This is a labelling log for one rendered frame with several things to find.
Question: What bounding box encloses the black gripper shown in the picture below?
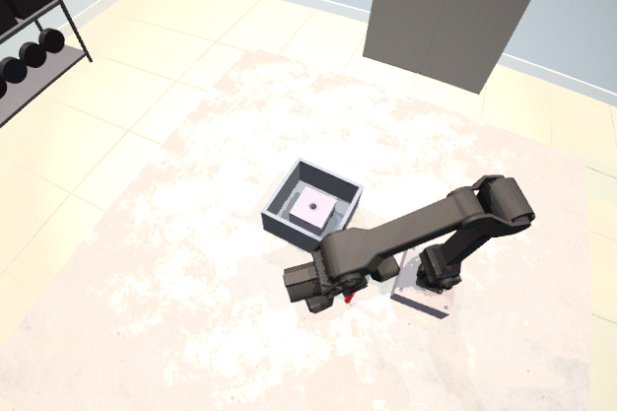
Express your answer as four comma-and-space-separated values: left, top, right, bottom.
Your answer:
305, 256, 400, 314

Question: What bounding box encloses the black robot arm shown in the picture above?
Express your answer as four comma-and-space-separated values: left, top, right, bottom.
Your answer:
282, 174, 536, 303

